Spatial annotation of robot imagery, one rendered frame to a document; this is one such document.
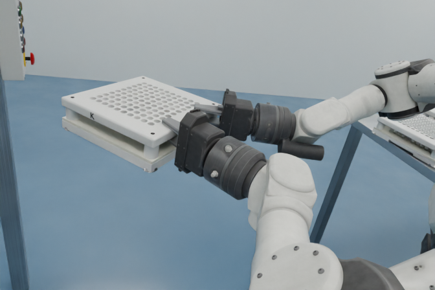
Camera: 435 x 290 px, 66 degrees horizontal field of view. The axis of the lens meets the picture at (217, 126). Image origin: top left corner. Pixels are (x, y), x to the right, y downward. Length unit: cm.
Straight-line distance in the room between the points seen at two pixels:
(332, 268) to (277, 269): 5
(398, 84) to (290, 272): 66
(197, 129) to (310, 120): 26
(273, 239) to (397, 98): 58
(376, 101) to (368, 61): 381
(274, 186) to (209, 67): 349
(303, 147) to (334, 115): 10
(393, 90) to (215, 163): 50
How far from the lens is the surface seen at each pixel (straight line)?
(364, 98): 85
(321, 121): 74
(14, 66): 119
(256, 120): 72
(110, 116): 67
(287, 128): 73
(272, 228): 41
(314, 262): 29
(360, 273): 28
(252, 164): 53
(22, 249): 159
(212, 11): 376
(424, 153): 132
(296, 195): 45
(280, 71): 415
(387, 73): 88
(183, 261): 181
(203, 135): 56
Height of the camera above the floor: 135
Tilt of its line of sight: 26 degrees down
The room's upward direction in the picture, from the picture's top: 10 degrees clockwise
